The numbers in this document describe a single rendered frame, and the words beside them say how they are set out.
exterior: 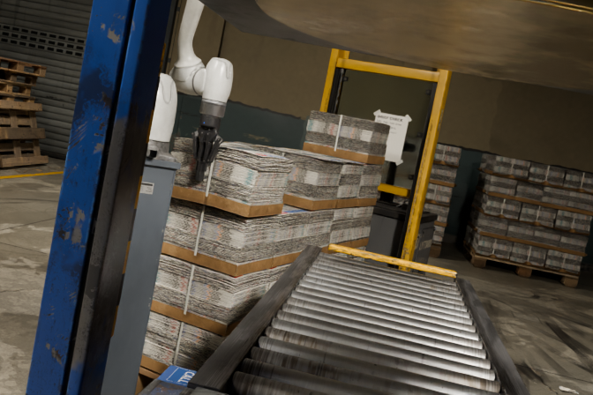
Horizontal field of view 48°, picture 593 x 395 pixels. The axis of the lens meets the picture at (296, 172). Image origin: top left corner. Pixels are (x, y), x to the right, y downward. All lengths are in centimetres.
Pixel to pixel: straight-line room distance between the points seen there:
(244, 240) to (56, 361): 156
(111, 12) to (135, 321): 151
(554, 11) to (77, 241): 70
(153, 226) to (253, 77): 760
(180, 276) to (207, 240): 19
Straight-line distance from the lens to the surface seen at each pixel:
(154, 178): 218
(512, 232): 794
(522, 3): 40
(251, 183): 240
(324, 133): 359
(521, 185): 791
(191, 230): 259
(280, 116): 960
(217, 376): 106
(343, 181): 325
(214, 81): 242
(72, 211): 94
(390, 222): 417
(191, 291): 262
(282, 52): 968
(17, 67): 919
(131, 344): 232
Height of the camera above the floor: 120
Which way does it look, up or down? 4 degrees down
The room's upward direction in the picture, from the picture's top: 11 degrees clockwise
